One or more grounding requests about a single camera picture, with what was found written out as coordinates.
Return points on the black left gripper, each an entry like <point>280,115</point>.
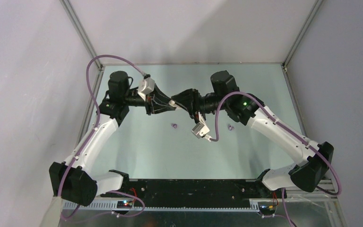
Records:
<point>153,101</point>

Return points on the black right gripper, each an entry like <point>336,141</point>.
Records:
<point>190,100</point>

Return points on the white earbud charging case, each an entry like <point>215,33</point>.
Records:
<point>173,104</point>

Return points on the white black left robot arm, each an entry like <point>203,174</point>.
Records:
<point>72,179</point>

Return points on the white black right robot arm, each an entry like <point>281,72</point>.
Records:
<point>311,159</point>

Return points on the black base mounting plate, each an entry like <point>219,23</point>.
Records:
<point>199,193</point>

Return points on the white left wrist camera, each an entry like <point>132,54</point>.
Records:
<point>146,86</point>

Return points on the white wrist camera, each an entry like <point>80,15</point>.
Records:
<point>200,130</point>
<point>146,86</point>

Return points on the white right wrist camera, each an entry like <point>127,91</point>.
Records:
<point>200,130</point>

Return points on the aluminium frame corner post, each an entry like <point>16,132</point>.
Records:
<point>77,24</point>

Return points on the right rear frame post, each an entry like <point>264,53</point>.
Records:
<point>302,32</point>

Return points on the aluminium front frame rail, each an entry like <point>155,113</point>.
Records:
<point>87,196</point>

